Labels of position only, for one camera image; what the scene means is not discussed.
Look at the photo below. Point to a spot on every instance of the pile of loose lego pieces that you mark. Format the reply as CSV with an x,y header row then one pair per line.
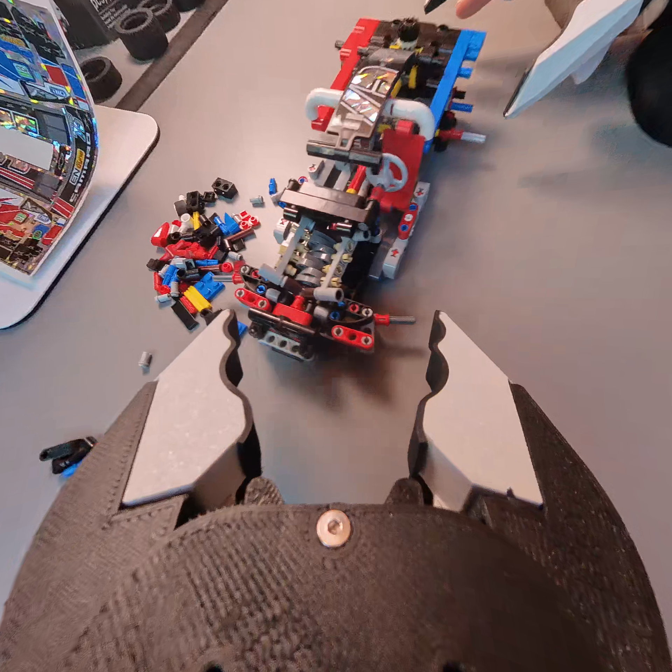
x,y
194,257

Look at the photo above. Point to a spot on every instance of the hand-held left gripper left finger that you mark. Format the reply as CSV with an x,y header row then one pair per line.
x,y
183,420

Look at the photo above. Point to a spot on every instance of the black lego connector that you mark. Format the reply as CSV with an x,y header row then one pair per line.
x,y
65,449

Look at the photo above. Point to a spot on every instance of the lego car model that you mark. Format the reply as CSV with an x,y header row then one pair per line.
x,y
336,210

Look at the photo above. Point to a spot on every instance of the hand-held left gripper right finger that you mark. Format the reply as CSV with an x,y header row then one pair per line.
x,y
472,420

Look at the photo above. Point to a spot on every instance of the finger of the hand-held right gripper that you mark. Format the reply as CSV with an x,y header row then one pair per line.
x,y
434,5
572,57

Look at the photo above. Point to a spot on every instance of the holographic sticker sheet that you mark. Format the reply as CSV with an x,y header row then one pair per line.
x,y
42,157

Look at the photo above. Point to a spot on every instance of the person's right hand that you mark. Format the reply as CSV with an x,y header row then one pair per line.
x,y
472,6

